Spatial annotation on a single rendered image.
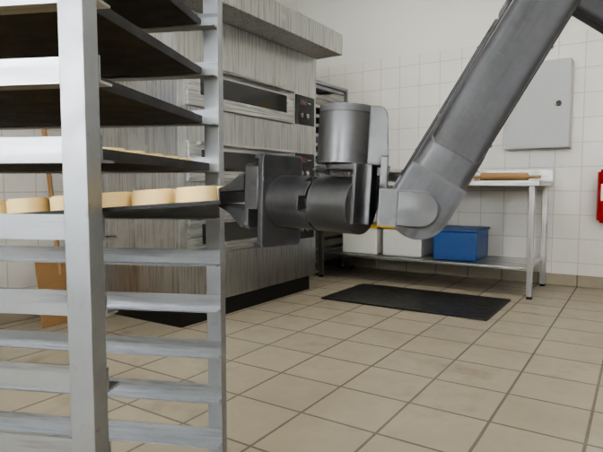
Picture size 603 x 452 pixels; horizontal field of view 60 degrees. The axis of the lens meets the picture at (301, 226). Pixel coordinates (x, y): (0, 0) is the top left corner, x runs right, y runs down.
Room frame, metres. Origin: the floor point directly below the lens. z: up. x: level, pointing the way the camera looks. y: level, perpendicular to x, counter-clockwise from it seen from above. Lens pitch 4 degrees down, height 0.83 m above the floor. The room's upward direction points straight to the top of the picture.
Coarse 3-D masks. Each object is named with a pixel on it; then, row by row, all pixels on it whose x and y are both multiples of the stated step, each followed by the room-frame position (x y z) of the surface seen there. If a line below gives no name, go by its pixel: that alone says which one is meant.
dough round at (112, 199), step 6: (114, 192) 0.64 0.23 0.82; (120, 192) 0.65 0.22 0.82; (126, 192) 0.65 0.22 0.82; (102, 198) 0.63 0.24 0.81; (108, 198) 0.63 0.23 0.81; (114, 198) 0.64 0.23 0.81; (120, 198) 0.64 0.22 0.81; (126, 198) 0.65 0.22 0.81; (102, 204) 0.63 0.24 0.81; (108, 204) 0.63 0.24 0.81; (114, 204) 0.64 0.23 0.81; (120, 204) 0.64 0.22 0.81; (126, 204) 0.65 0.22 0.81
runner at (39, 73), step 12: (0, 60) 0.62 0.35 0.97; (12, 60) 0.62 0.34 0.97; (24, 60) 0.61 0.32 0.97; (36, 60) 0.61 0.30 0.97; (48, 60) 0.61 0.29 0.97; (0, 72) 0.62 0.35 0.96; (12, 72) 0.62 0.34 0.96; (24, 72) 0.61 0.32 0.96; (36, 72) 0.61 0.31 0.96; (48, 72) 0.61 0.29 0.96; (0, 84) 0.62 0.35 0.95; (12, 84) 0.62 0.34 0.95; (24, 84) 0.61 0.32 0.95; (36, 84) 0.61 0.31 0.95; (48, 84) 0.61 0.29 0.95; (108, 84) 0.62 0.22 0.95
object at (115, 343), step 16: (0, 336) 1.09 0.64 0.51; (16, 336) 1.09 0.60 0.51; (32, 336) 1.08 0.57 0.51; (48, 336) 1.07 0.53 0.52; (64, 336) 1.07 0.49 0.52; (112, 336) 1.05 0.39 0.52; (128, 336) 1.04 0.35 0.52; (144, 336) 1.04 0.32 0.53; (112, 352) 1.02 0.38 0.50; (128, 352) 1.02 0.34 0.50; (144, 352) 1.02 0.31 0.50; (160, 352) 1.02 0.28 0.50; (176, 352) 1.02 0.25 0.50; (192, 352) 1.02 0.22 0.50; (208, 352) 1.02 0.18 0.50
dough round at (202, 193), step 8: (176, 192) 0.62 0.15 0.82; (184, 192) 0.61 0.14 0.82; (192, 192) 0.61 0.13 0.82; (200, 192) 0.61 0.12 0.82; (208, 192) 0.62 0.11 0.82; (216, 192) 0.64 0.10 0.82; (176, 200) 0.63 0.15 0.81; (184, 200) 0.61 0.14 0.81; (192, 200) 0.61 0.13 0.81; (200, 200) 0.61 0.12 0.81; (208, 200) 0.62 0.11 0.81
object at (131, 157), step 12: (108, 156) 0.64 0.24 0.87; (120, 156) 0.67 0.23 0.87; (132, 156) 0.71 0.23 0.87; (144, 156) 0.74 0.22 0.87; (156, 156) 0.78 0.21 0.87; (0, 168) 0.86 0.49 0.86; (12, 168) 0.86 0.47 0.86; (24, 168) 0.86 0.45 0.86; (36, 168) 0.86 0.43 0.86; (48, 168) 0.86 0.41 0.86; (60, 168) 0.86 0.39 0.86; (108, 168) 0.86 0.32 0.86; (120, 168) 0.86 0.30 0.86; (132, 168) 0.86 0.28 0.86; (144, 168) 0.86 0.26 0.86; (156, 168) 0.86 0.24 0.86; (168, 168) 0.86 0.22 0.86; (180, 168) 0.87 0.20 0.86; (192, 168) 0.92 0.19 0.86; (204, 168) 0.98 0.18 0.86
